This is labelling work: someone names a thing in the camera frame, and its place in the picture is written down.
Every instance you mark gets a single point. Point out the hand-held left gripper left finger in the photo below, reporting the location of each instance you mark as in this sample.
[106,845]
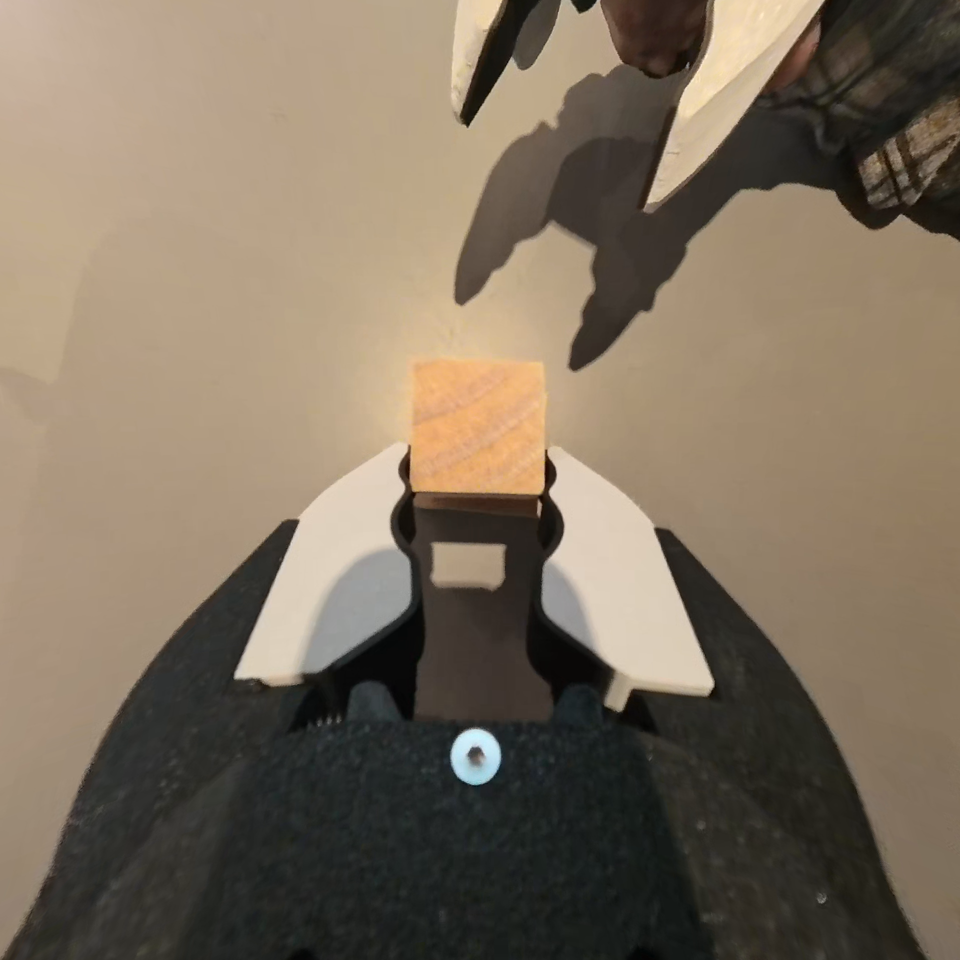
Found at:
[330,540]

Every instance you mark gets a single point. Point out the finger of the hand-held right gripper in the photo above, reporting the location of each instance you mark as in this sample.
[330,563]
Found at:
[735,82]
[476,52]

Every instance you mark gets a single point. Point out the person's right hand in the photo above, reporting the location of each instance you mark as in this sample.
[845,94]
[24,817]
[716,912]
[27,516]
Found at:
[652,34]

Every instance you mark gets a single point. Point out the large plain wooden cube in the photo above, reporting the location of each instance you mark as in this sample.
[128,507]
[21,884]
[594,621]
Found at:
[476,427]

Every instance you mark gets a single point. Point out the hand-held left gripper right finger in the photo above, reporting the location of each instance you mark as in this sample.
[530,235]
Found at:
[622,570]

